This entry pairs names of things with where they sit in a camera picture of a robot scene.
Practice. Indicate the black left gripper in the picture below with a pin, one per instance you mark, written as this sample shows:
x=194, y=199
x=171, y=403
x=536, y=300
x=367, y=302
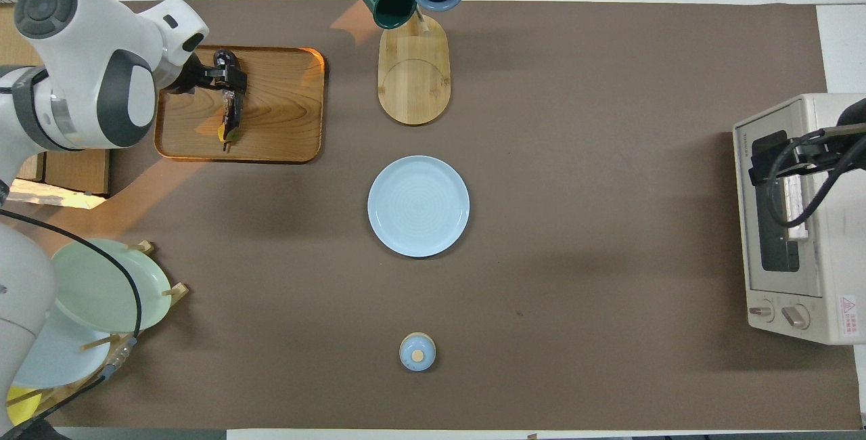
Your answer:
x=193, y=78

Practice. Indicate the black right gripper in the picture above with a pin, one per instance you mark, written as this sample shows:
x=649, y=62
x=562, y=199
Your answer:
x=818, y=152

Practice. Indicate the dark purple eggplant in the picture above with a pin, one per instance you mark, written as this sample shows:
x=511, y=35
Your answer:
x=231, y=115

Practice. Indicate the glass oven door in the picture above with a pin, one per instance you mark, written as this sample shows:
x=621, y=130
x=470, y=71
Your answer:
x=812, y=271

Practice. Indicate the light blue plate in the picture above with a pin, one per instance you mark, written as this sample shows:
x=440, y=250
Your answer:
x=419, y=206

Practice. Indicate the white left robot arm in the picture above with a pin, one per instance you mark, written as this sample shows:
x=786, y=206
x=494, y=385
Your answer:
x=88, y=81

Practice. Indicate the cream toaster oven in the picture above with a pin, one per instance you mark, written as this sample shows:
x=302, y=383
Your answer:
x=832, y=257

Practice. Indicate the wooden serving tray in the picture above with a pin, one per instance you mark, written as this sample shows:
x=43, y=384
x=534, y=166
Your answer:
x=284, y=108

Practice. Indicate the wooden mug tree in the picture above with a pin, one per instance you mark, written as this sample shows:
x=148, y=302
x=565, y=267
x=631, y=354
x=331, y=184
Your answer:
x=414, y=81

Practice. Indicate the brown table mat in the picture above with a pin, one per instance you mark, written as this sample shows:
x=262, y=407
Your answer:
x=575, y=156

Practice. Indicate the wooden plate rack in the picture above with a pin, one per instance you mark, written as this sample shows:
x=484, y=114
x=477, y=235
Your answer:
x=177, y=291

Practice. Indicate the mint green plate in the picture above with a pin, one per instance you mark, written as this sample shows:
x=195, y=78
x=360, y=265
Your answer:
x=101, y=288

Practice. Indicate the pale blue racked plate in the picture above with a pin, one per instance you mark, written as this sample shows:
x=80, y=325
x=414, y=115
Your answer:
x=61, y=359

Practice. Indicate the yellow plate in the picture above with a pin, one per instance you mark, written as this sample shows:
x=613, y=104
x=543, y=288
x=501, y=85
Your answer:
x=20, y=407

